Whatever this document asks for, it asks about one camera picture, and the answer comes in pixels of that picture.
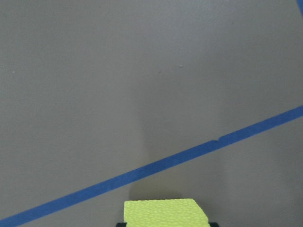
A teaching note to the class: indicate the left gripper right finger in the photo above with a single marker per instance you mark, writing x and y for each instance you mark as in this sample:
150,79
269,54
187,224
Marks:
213,224

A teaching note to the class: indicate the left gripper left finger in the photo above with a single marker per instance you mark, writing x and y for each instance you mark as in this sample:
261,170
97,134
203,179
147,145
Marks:
121,224

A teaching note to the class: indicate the yellow foam block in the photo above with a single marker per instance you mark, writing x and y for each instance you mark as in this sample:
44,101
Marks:
164,213

